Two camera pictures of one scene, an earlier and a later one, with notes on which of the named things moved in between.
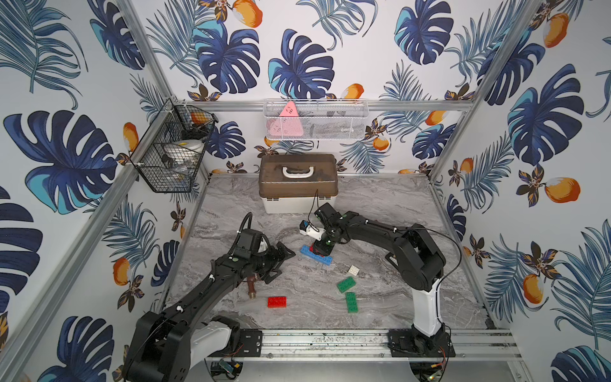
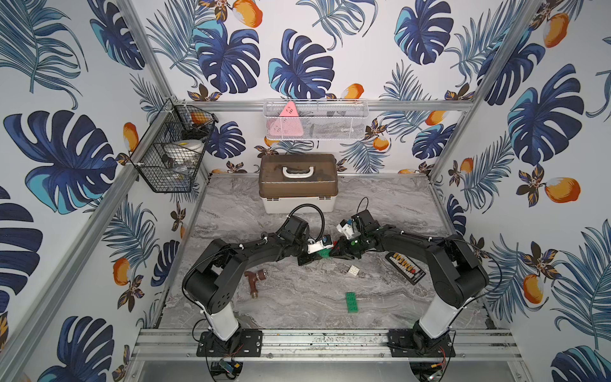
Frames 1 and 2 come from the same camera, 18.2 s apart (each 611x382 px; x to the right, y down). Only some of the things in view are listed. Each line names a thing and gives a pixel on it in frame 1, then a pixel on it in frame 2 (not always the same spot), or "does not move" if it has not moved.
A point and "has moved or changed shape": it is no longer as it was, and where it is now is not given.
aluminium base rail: x=474 y=344 does not move
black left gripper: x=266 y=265 to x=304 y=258
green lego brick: x=352 y=302 does not move
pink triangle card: x=288 y=123 does not move
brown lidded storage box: x=297 y=184 does not move
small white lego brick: x=354 y=270 does not move
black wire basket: x=169 y=157 does not move
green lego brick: x=346 y=284 has moved or changed shape
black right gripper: x=321 y=249 to x=341 y=249
